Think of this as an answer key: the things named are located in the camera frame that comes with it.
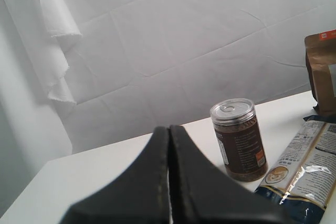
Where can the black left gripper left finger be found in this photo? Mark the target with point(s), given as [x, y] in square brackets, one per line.
[138, 195]

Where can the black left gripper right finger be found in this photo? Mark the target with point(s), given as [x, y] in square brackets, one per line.
[202, 193]

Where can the brown labelled pull-tab can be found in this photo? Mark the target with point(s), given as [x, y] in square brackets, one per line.
[237, 130]

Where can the blue white plastic food bag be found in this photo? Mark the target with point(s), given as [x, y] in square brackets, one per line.
[302, 180]

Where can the brown paper bag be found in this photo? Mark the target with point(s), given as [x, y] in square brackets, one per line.
[320, 63]

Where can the white backdrop cloth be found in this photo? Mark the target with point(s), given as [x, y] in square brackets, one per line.
[115, 69]

